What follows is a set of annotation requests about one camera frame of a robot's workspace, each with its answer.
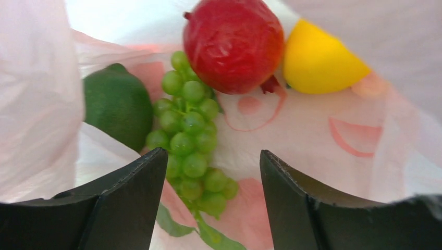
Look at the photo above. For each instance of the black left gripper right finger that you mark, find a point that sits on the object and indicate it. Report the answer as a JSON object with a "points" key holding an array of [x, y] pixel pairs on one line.
{"points": [[304, 213]]}

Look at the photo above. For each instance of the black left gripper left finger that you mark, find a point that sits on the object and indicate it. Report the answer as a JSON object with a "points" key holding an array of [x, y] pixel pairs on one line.
{"points": [[115, 211]]}

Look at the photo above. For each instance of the green fake vegetable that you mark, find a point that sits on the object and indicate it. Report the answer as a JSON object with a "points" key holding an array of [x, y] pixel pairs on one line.
{"points": [[188, 132]]}

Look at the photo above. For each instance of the pink printed plastic bag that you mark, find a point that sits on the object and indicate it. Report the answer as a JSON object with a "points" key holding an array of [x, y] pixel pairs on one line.
{"points": [[380, 140]]}

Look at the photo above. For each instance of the orange fake fruit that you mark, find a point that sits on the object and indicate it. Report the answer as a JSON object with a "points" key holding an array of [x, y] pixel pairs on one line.
{"points": [[316, 62]]}

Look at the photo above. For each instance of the red fake fruit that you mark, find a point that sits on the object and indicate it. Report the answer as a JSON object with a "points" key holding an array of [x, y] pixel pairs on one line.
{"points": [[233, 46]]}

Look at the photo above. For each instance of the dark green fake lime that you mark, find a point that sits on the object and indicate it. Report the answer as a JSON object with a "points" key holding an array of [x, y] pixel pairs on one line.
{"points": [[117, 103]]}

